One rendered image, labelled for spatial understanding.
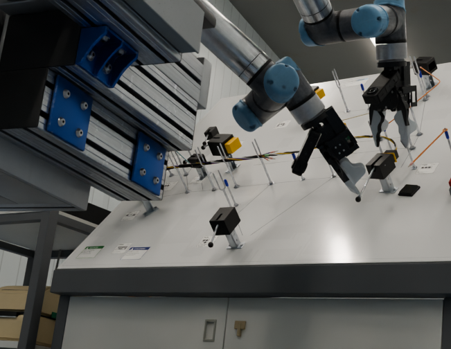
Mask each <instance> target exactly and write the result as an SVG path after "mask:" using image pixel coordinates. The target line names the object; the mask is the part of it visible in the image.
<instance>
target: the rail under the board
mask: <svg viewBox="0 0 451 349"><path fill-rule="evenodd" d="M50 293H54V294H58V295H61V296H172V297H279V298H451V262H443V263H405V264H367V265H292V266H254V267H179V268H141V269H66V270H54V271H53V278H52V283H51V290H50Z"/></svg>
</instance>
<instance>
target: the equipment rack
mask: <svg viewBox="0 0 451 349"><path fill-rule="evenodd" d="M97 226H98V225H97V224H94V223H91V222H88V221H86V220H83V219H80V218H78V217H75V216H72V215H70V214H67V213H64V212H62V211H0V249H1V250H4V251H8V252H11V253H15V254H17V255H21V256H24V257H27V258H28V261H27V265H26V272H25V276H24V283H23V286H29V287H28V294H27V298H26V305H25V310H24V317H23V321H22V325H21V332H20V336H19V341H1V340H0V349H51V348H48V347H44V346H39V345H36V340H37V333H38V328H39V321H40V316H41V313H42V305H43V301H44V293H45V289H46V281H47V278H48V270H49V266H50V261H51V259H57V258H58V254H59V250H60V249H61V250H62V251H61V255H60V259H67V258H68V257H69V256H70V255H71V253H72V252H73V251H74V250H75V249H76V248H77V247H78V246H79V245H80V244H81V243H82V242H83V241H84V240H85V239H86V238H87V237H88V236H89V235H90V234H91V232H92V231H93V230H94V229H95V228H96V227H97ZM1 240H3V241H1ZM4 241H5V242H4ZM8 242H9V243H8ZM10 243H12V244H10ZM15 244H16V245H15ZM17 245H18V246H17ZM19 246H20V247H19ZM23 247H25V248H23ZM26 248H27V249H26Z"/></svg>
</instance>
